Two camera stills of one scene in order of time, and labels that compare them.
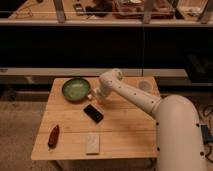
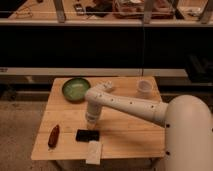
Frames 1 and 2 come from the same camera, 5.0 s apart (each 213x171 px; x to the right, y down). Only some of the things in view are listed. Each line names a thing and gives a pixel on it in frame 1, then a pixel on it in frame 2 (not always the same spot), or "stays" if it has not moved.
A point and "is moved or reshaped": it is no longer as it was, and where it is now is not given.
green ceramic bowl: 76,90 stays
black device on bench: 79,9 stays
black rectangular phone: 94,113 is moved or reshaped
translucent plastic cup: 145,85 stays
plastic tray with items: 134,9 stays
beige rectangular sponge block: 92,142 is moved or reshaped
